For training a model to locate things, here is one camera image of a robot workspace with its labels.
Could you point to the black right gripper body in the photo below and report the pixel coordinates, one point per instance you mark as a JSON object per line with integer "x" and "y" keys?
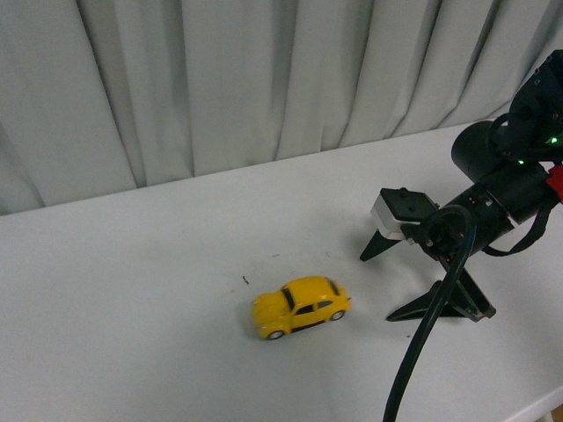
{"x": 443, "y": 232}

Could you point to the yellow beetle toy car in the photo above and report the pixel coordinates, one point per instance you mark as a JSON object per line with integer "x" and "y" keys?
{"x": 298, "y": 305}

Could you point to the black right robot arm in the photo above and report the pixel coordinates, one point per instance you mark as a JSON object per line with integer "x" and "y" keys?
{"x": 515, "y": 165}

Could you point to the white pleated curtain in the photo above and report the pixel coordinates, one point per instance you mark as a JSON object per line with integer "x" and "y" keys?
{"x": 100, "y": 97}

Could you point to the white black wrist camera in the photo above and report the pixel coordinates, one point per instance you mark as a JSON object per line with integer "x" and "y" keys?
{"x": 394, "y": 208}

